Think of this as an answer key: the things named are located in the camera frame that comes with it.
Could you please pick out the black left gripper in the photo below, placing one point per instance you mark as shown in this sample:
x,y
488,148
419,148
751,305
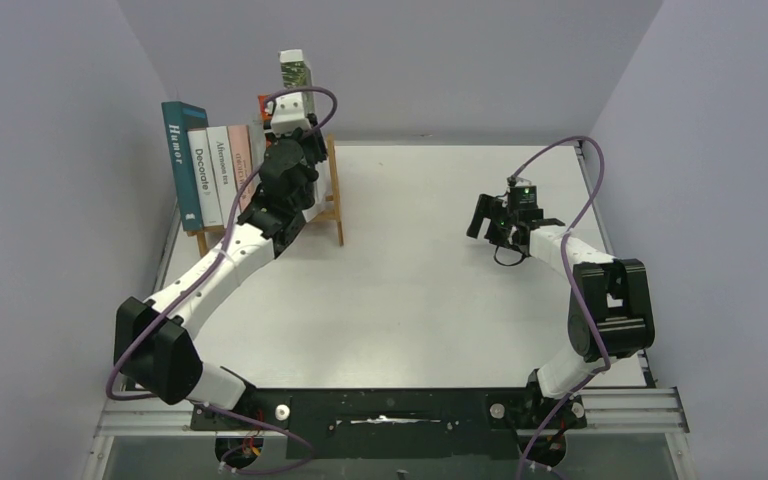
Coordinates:
x,y
311,138

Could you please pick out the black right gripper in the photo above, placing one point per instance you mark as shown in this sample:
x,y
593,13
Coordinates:
x,y
499,221

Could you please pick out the wooden book rack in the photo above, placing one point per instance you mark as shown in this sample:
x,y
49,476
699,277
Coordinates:
x,y
330,208

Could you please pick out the orange book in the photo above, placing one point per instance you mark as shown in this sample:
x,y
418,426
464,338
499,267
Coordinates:
x,y
263,109

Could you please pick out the pink book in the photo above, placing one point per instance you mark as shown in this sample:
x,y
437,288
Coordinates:
x,y
240,147

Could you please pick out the grey book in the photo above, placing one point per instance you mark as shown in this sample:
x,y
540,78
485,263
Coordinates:
x,y
257,140
296,72

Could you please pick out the white Afternoon tea book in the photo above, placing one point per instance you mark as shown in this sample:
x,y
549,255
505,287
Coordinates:
x,y
223,164

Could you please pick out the white Decorate Furniture book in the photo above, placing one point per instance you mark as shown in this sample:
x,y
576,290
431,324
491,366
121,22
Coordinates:
x,y
205,178

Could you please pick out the teal Humor book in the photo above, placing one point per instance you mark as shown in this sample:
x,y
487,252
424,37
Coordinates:
x,y
179,118

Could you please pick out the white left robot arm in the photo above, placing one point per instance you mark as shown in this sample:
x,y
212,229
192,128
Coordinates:
x,y
154,338

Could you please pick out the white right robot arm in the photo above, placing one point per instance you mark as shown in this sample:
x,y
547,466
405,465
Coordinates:
x,y
610,313

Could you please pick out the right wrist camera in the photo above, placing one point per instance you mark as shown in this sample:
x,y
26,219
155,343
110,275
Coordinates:
x,y
518,182

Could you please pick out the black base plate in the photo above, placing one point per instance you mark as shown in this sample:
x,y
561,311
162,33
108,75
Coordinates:
x,y
418,423

